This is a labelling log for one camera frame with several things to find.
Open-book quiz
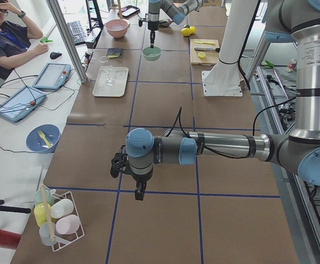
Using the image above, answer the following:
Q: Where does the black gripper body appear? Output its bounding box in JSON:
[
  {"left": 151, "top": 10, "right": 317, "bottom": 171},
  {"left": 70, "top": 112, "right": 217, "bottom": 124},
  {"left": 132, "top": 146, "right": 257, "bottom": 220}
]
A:
[
  {"left": 110, "top": 145, "right": 153, "bottom": 184},
  {"left": 139, "top": 13, "right": 159, "bottom": 33}
]

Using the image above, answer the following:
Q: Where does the green bowl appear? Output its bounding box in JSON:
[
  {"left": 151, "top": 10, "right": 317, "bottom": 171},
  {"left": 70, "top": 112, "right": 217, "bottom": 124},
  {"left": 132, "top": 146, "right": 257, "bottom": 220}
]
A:
[{"left": 142, "top": 46, "right": 161, "bottom": 61}]

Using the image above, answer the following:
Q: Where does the steel ice scoop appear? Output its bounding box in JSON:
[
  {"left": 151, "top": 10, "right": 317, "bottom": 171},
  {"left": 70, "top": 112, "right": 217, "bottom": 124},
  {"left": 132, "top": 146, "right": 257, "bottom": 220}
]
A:
[{"left": 158, "top": 19, "right": 173, "bottom": 28}]

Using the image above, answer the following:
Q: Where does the pink bowl of ice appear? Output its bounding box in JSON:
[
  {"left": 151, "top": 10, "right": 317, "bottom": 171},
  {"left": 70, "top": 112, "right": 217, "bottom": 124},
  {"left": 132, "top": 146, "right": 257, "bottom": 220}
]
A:
[{"left": 105, "top": 19, "right": 130, "bottom": 39}]

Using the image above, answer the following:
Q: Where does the blue bowl with fork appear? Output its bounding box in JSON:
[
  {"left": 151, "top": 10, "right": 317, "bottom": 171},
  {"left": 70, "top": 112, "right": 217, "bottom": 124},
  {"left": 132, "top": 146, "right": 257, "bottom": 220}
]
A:
[{"left": 26, "top": 124, "right": 61, "bottom": 154}]

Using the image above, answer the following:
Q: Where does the yellow lemon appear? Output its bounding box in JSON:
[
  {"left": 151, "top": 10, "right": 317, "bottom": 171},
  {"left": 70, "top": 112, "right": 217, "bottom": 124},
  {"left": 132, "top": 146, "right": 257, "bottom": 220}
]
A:
[
  {"left": 190, "top": 26, "right": 196, "bottom": 35},
  {"left": 181, "top": 27, "right": 192, "bottom": 37}
]

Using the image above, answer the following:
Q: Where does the grey and yellow folded cloth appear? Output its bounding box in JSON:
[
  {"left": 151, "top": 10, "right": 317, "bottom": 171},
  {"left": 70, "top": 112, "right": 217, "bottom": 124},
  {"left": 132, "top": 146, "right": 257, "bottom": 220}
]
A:
[{"left": 107, "top": 47, "right": 123, "bottom": 58}]

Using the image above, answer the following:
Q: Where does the half lemon slice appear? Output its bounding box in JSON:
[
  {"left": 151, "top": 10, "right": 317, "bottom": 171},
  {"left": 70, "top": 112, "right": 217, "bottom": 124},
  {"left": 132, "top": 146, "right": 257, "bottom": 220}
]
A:
[{"left": 198, "top": 52, "right": 206, "bottom": 59}]

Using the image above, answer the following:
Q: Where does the clear wine glass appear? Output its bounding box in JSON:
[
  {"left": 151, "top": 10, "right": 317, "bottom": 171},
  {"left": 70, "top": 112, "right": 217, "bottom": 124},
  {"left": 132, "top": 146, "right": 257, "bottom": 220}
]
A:
[{"left": 99, "top": 56, "right": 115, "bottom": 86}]

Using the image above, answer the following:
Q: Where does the wooden cutting board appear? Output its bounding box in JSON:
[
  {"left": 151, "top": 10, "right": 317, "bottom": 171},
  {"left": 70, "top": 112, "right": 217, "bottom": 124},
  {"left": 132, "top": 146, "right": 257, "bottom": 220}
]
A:
[{"left": 190, "top": 39, "right": 220, "bottom": 65}]

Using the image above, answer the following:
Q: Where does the yellow plastic knife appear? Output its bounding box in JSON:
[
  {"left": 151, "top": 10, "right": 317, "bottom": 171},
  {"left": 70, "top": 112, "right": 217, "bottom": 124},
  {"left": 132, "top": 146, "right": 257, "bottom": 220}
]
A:
[{"left": 194, "top": 40, "right": 216, "bottom": 45}]

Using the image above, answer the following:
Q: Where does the cream bear tray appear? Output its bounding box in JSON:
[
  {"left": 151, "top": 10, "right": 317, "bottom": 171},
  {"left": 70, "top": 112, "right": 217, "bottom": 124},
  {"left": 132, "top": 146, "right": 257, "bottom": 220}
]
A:
[{"left": 92, "top": 65, "right": 129, "bottom": 97}]

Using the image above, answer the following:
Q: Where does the black keyboard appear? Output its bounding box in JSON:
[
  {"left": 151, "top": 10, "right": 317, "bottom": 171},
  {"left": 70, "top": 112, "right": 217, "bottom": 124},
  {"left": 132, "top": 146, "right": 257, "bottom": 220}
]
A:
[{"left": 67, "top": 21, "right": 88, "bottom": 46}]

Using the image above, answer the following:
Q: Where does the black computer mouse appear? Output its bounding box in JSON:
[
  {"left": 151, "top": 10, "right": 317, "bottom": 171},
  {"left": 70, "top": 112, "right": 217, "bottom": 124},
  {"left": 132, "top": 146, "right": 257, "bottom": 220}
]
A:
[{"left": 49, "top": 51, "right": 62, "bottom": 60}]

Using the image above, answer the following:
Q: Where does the teach pendant tablet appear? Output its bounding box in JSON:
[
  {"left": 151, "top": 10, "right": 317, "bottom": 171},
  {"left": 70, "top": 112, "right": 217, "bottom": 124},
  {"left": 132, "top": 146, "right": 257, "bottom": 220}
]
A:
[
  {"left": 32, "top": 63, "right": 71, "bottom": 91},
  {"left": 0, "top": 86, "right": 46, "bottom": 123}
]

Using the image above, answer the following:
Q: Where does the seated person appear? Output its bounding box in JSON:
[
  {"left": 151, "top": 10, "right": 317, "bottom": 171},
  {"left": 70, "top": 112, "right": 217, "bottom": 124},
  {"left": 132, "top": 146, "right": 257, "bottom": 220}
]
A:
[{"left": 0, "top": 1, "right": 48, "bottom": 80}]

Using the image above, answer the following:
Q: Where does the steel knife handle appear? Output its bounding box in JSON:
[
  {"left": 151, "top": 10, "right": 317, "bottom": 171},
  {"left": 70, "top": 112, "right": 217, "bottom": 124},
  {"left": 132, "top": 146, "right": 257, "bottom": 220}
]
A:
[{"left": 194, "top": 47, "right": 220, "bottom": 53}]

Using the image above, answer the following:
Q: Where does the white wire cup rack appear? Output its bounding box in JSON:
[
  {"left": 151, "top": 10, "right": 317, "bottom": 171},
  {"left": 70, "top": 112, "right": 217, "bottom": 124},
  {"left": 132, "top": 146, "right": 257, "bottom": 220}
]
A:
[{"left": 34, "top": 185, "right": 85, "bottom": 252}]

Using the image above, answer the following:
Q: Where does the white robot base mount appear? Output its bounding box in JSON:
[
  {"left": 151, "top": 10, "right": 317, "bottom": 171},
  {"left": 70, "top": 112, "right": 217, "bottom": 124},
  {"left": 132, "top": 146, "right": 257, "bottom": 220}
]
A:
[{"left": 202, "top": 0, "right": 260, "bottom": 97}]

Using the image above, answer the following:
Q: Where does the aluminium frame post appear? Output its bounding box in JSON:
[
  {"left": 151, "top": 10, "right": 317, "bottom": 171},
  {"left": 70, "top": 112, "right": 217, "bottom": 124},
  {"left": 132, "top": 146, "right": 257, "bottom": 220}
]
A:
[{"left": 46, "top": 0, "right": 89, "bottom": 84}]

